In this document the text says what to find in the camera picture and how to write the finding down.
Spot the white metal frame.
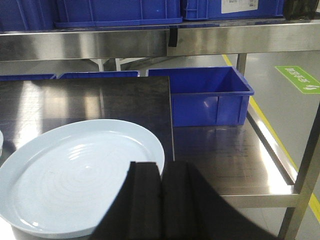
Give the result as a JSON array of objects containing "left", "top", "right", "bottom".
[{"left": 90, "top": 57, "right": 147, "bottom": 72}]

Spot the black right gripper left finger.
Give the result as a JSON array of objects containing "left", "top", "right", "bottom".
[{"left": 91, "top": 162, "right": 162, "bottom": 240}]

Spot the blue plastic crate, right labelled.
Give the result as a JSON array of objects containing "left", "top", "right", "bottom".
[{"left": 180, "top": 0, "right": 285, "bottom": 21}]

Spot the blue plastic crate, left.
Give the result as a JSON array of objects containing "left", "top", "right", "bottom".
[{"left": 0, "top": 0, "right": 59, "bottom": 32}]

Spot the white paper label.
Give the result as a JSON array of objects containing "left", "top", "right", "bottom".
[{"left": 221, "top": 0, "right": 259, "bottom": 14}]

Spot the light blue plate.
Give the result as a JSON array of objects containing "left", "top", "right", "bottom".
[{"left": 0, "top": 119, "right": 165, "bottom": 239}]

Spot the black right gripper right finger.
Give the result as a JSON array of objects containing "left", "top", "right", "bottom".
[{"left": 162, "top": 161, "right": 277, "bottom": 240}]

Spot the blue plastic crate, centre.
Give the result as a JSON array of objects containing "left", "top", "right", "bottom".
[{"left": 55, "top": 0, "right": 183, "bottom": 28}]

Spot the stainless steel side table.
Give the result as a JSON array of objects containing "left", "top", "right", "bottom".
[{"left": 173, "top": 106, "right": 320, "bottom": 240}]

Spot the small blue bin on side table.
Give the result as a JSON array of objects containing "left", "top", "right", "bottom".
[{"left": 146, "top": 66, "right": 255, "bottom": 127}]

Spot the stainless steel shelf rail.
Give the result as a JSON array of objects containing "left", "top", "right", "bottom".
[{"left": 0, "top": 19, "right": 320, "bottom": 61}]

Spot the black strap on rail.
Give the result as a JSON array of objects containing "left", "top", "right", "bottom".
[{"left": 167, "top": 25, "right": 178, "bottom": 48}]

